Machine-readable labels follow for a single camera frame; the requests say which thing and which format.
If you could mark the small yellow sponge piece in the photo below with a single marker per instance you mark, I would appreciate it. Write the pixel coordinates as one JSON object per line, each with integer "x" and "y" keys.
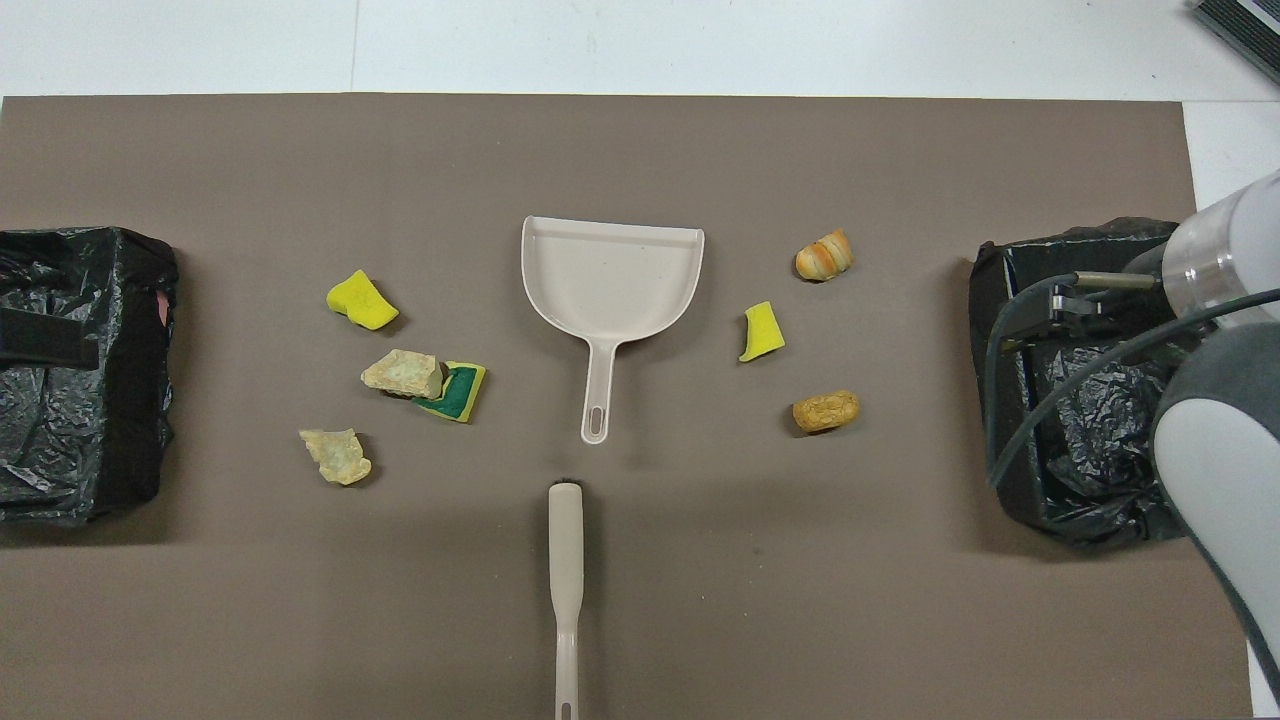
{"x": 762, "y": 332}

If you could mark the black bag lined bin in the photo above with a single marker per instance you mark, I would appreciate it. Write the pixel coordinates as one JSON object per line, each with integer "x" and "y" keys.
{"x": 1090, "y": 480}
{"x": 90, "y": 450}

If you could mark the yellow green scouring sponge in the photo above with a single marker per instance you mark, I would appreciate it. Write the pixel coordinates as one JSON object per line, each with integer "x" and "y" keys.
{"x": 462, "y": 395}

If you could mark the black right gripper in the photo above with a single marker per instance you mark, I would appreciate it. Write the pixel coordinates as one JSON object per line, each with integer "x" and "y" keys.
{"x": 1115, "y": 312}

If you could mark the striped croissant bread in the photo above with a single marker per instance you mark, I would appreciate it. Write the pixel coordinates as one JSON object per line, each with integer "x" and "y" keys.
{"x": 825, "y": 255}

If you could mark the dark ribbed panel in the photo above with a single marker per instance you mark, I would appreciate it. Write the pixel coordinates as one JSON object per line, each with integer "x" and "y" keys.
{"x": 1240, "y": 30}

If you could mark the pale beige sponge chunk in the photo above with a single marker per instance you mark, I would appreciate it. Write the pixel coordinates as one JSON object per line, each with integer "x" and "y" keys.
{"x": 337, "y": 456}

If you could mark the brown bread roll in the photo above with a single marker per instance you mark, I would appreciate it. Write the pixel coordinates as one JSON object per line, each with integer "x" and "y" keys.
{"x": 826, "y": 411}

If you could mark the brown paper table mat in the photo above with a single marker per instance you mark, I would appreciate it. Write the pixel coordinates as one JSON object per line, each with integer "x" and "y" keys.
{"x": 700, "y": 600}

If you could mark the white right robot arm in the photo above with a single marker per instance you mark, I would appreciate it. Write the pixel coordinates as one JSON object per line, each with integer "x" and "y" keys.
{"x": 1230, "y": 450}

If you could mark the beige plastic dustpan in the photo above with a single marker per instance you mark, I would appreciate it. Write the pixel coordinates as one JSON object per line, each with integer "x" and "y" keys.
{"x": 610, "y": 280}

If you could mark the thick beige sponge chunk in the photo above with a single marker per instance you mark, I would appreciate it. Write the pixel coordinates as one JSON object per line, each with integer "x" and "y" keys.
{"x": 403, "y": 373}

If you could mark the curved yellow sponge piece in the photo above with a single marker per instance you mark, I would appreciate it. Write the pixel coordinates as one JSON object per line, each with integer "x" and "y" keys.
{"x": 362, "y": 300}

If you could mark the beige hand brush black bristles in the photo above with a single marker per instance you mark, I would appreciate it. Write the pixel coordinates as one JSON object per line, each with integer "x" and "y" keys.
{"x": 565, "y": 540}

